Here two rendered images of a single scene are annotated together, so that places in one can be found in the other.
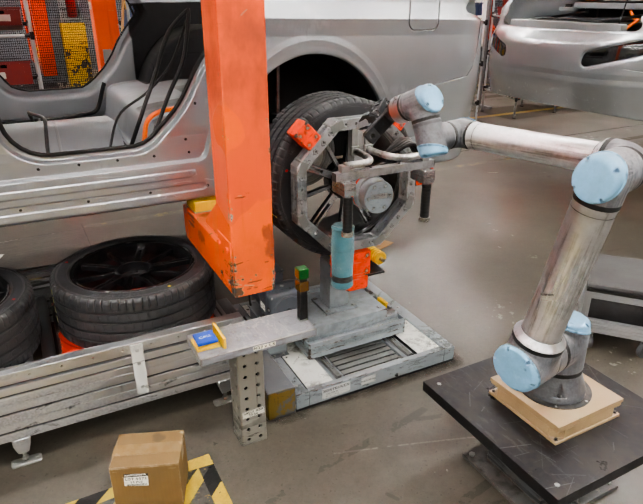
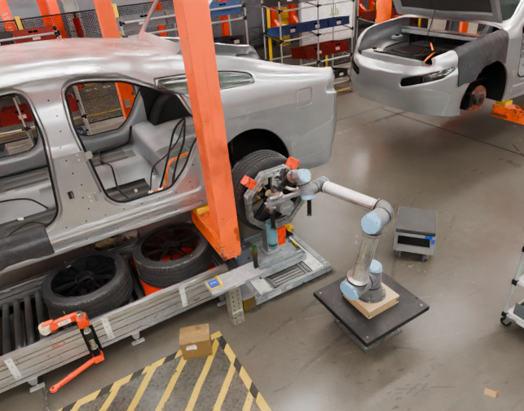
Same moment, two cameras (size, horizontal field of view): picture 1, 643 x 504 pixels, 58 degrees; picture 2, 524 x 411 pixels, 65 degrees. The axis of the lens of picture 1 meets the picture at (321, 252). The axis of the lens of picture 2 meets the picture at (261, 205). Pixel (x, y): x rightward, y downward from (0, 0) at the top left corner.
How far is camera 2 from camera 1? 1.21 m
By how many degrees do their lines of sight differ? 7
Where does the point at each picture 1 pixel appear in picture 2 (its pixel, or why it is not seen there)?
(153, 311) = (186, 268)
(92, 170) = (147, 204)
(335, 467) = (276, 332)
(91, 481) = (169, 348)
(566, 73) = (392, 90)
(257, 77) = (226, 168)
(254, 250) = (231, 239)
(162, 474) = (202, 344)
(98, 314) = (160, 273)
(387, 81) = (288, 134)
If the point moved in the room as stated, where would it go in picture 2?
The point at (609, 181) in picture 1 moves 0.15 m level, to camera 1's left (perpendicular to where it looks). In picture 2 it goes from (373, 227) to (348, 229)
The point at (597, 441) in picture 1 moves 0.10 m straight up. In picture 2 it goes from (387, 315) to (388, 305)
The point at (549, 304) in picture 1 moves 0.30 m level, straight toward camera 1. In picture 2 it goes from (358, 267) to (350, 298)
